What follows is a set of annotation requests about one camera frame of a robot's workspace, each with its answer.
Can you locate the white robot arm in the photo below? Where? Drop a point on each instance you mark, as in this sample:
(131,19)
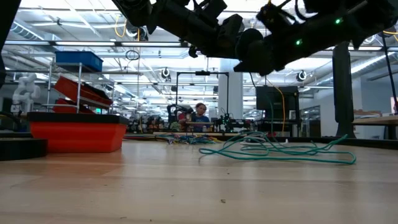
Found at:
(26,93)

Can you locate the wooden side table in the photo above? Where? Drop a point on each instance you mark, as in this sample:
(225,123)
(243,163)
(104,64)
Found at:
(373,119)

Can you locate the black upright post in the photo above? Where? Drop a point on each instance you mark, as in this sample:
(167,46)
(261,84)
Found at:
(343,93)

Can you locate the black monitor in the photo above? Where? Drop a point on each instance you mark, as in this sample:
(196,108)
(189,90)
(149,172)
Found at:
(275,99)

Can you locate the black distant camera rig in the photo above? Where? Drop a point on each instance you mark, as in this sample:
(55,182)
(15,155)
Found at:
(202,73)

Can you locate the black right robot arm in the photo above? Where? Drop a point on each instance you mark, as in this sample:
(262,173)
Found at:
(342,28)

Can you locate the black tape roll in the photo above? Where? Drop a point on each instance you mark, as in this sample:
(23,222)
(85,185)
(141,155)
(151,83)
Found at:
(21,149)

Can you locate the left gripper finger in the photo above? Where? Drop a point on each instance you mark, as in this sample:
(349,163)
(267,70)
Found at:
(231,34)

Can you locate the thin black pole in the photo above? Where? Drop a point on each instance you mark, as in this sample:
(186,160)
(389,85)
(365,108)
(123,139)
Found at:
(390,67)

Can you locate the red square tray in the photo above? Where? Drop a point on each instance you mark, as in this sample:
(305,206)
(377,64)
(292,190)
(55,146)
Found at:
(77,137)

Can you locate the blue plastic bin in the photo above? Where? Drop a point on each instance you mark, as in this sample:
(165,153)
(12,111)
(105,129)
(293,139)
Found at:
(79,60)

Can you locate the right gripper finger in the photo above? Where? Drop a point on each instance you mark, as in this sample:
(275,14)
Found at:
(267,67)

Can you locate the metal shelf rack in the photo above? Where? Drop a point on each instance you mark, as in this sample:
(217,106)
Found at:
(80,90)

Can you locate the person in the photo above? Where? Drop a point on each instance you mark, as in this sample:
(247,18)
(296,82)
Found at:
(200,119)

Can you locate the red plastic shelf bin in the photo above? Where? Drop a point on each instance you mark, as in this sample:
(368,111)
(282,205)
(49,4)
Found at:
(71,88)
(63,107)

